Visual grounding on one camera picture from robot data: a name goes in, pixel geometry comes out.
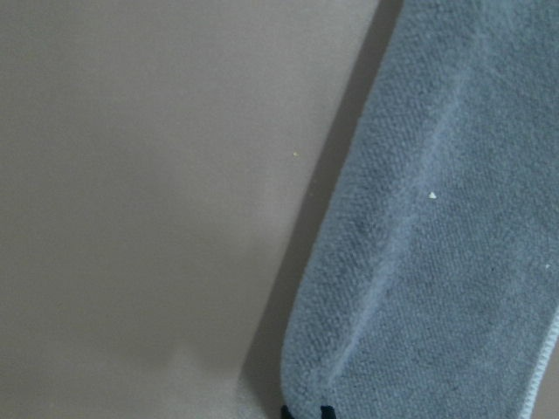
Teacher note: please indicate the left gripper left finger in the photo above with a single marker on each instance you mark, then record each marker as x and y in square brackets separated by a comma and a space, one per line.
[285, 413]

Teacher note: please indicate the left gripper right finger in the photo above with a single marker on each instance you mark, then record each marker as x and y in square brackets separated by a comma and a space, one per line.
[327, 412]

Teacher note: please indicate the pink and grey towel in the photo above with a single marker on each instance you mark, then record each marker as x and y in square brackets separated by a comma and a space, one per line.
[432, 288]

